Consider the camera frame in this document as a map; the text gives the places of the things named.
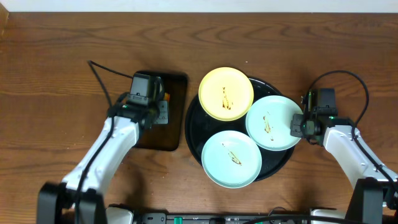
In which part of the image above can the orange green sponge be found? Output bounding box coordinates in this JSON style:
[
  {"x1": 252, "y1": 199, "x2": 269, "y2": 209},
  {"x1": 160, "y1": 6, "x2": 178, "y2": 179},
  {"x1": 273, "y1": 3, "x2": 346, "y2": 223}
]
[{"x1": 164, "y1": 93, "x2": 170, "y2": 102}]

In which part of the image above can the mint green plate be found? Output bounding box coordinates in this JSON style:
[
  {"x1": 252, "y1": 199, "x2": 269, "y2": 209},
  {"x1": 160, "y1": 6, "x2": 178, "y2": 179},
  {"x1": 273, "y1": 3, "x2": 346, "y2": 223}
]
[{"x1": 245, "y1": 95, "x2": 303, "y2": 151}]

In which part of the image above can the light blue plate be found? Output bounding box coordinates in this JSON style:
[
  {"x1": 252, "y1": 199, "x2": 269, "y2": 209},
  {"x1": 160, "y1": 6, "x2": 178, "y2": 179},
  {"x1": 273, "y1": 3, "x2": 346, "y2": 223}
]
[{"x1": 201, "y1": 130, "x2": 262, "y2": 189}]

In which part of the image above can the yellow plate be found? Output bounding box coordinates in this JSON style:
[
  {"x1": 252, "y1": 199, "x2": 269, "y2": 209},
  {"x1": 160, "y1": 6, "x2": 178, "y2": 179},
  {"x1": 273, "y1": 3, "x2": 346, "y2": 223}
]
[{"x1": 198, "y1": 67, "x2": 254, "y2": 121}]

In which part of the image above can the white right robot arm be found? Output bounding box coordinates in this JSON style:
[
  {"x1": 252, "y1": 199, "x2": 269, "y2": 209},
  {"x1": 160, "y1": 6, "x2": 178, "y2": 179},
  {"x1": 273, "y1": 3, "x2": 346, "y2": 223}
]
[{"x1": 290, "y1": 88, "x2": 397, "y2": 223}]

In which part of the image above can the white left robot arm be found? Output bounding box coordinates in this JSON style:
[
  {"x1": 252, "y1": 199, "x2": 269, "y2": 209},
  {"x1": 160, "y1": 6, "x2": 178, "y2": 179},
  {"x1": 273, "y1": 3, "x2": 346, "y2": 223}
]
[{"x1": 36, "y1": 73, "x2": 165, "y2": 223}]

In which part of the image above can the rectangular brown tray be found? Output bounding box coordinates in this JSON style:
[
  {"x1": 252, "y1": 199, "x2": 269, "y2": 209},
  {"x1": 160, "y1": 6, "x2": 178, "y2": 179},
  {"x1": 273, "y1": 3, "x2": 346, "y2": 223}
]
[{"x1": 135, "y1": 70, "x2": 188, "y2": 151}]

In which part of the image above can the round black tray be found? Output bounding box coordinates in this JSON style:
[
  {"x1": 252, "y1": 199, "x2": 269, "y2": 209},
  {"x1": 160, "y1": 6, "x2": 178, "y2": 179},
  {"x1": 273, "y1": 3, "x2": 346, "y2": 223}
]
[{"x1": 185, "y1": 77, "x2": 294, "y2": 182}]

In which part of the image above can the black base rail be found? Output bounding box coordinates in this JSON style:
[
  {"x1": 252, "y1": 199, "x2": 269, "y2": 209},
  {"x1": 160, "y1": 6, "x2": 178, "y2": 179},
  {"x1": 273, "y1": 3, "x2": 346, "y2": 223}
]
[{"x1": 132, "y1": 207, "x2": 357, "y2": 224}]

